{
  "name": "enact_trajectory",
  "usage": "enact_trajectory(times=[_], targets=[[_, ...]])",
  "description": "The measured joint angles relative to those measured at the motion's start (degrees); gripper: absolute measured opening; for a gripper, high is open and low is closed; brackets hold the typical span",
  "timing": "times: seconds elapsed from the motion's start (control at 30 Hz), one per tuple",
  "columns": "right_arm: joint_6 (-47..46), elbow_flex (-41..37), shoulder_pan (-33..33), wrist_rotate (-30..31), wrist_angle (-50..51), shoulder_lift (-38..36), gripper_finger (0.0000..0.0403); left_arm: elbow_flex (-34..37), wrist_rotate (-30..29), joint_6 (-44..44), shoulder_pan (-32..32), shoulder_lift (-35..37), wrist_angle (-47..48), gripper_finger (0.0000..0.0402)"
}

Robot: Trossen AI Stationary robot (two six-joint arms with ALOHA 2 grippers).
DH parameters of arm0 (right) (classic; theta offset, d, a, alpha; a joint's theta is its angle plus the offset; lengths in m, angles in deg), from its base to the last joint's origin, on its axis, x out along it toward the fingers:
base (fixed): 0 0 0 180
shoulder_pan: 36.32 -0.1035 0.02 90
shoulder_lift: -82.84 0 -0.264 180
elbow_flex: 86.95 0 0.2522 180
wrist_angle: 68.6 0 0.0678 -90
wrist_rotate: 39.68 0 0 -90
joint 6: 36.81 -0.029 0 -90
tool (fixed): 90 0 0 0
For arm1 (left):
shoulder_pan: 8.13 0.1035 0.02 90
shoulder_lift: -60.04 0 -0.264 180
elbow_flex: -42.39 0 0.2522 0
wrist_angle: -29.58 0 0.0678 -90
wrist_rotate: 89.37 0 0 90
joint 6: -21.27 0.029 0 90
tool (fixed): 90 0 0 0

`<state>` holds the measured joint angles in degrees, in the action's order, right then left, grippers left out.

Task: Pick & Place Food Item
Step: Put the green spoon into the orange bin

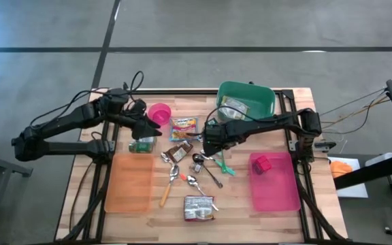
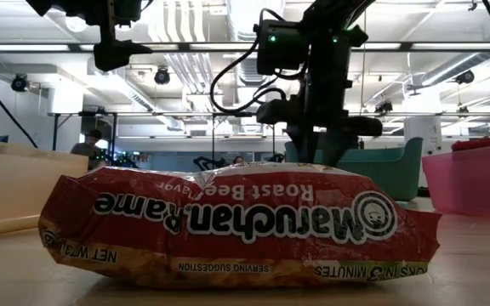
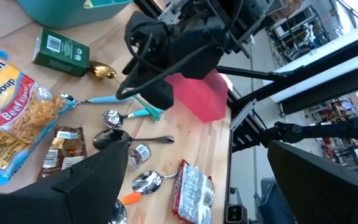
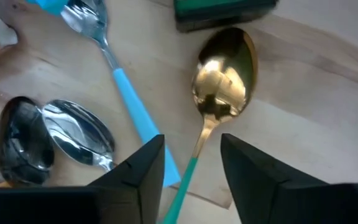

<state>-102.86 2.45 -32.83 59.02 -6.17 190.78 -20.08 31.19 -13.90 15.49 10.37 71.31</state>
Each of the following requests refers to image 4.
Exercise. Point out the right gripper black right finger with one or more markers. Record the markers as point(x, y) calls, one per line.
point(275, 199)

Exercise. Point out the teal green plastic bin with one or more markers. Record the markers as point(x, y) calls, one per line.
point(222, 9)

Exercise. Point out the black spoon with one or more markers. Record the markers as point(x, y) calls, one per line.
point(20, 140)

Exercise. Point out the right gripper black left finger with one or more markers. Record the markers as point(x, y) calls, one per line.
point(120, 199)

